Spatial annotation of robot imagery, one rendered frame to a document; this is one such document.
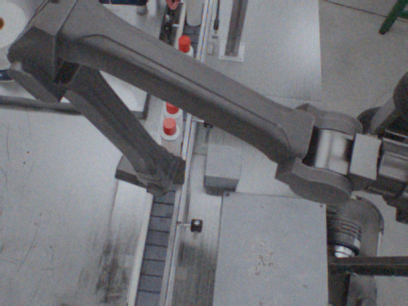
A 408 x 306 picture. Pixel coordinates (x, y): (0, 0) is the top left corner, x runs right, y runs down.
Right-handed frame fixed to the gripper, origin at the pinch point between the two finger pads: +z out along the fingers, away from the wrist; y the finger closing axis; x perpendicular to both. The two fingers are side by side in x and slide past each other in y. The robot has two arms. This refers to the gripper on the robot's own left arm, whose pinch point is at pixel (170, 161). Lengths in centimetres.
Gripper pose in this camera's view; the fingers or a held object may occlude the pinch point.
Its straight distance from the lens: 101.1
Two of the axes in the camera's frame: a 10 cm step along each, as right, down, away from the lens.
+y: -9.9, -1.0, 0.3
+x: -0.9, 9.7, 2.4
